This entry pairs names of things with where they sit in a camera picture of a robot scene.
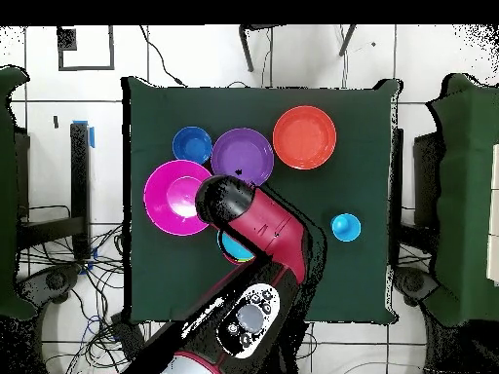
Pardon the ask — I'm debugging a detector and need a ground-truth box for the light blue small bowl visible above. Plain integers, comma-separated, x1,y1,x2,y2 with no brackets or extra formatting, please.
216,229,256,262

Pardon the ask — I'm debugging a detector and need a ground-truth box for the wide purple bowl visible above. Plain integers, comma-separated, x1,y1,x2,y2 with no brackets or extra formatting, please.
211,127,276,187

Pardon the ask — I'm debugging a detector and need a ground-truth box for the dark blue small bowl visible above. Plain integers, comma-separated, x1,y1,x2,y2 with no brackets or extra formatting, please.
172,125,214,166

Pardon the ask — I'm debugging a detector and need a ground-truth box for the large pink bowl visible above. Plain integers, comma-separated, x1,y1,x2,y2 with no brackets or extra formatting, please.
142,159,213,238

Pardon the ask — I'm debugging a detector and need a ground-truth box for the wide orange bowl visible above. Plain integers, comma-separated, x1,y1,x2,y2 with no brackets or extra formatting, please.
272,105,337,171

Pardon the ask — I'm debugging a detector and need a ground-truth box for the light blue plastic cup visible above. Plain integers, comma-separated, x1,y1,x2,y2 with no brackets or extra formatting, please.
329,212,363,243

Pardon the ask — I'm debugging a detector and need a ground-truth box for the dark green tablecloth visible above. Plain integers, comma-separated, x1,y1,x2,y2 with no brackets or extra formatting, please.
122,76,402,326

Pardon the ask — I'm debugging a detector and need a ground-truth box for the black round machine base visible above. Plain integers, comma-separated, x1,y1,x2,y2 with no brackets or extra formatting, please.
17,264,84,306
392,266,441,308

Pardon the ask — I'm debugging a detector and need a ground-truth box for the green-clothed side table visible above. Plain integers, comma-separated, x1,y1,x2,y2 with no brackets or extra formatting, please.
423,73,499,327
0,65,38,320

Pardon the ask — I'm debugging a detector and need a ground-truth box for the black camera stand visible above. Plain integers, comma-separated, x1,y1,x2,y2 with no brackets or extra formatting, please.
238,23,359,74

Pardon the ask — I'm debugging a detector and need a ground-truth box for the tangle of floor cables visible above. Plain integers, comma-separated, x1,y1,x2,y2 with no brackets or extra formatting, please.
18,204,165,374

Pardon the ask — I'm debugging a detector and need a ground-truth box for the thin black floor cable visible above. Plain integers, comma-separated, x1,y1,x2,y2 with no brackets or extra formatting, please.
138,24,189,88

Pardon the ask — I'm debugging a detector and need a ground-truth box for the black bench frame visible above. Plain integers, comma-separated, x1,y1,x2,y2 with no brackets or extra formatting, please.
15,122,94,261
390,128,444,235

